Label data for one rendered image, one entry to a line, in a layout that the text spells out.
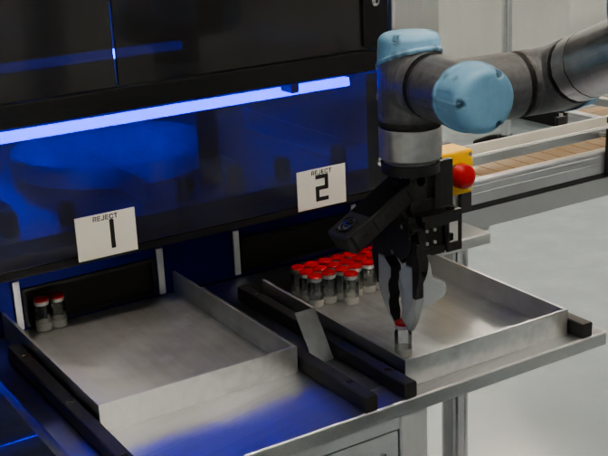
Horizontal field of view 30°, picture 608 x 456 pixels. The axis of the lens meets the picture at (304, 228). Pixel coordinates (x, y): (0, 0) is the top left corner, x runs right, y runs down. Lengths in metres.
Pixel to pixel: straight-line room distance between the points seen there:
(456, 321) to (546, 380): 1.88
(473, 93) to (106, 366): 0.59
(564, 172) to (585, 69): 0.93
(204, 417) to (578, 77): 0.56
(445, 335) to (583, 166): 0.76
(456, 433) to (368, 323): 0.72
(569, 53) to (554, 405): 2.11
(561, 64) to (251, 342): 0.55
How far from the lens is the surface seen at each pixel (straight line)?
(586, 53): 1.23
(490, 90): 1.22
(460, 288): 1.66
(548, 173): 2.12
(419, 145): 1.33
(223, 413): 1.33
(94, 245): 1.52
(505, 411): 3.23
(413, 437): 1.94
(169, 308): 1.63
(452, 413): 2.20
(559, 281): 4.16
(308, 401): 1.34
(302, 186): 1.65
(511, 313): 1.57
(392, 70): 1.31
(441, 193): 1.38
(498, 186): 2.04
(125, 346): 1.52
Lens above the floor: 1.49
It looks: 18 degrees down
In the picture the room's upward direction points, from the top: 3 degrees counter-clockwise
